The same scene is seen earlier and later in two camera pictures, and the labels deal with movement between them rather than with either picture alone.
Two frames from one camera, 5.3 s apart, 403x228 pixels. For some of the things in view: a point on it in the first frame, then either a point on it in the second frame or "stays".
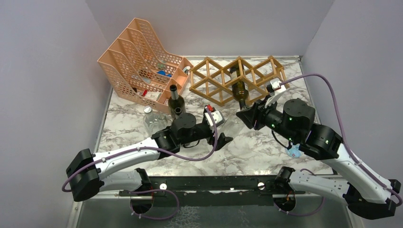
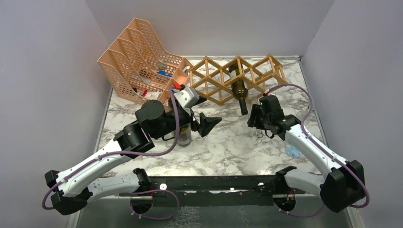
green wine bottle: [239, 90] stays
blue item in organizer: [162, 72] stays
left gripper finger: [222, 140] to [207, 124]
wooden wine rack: [209, 80] stays
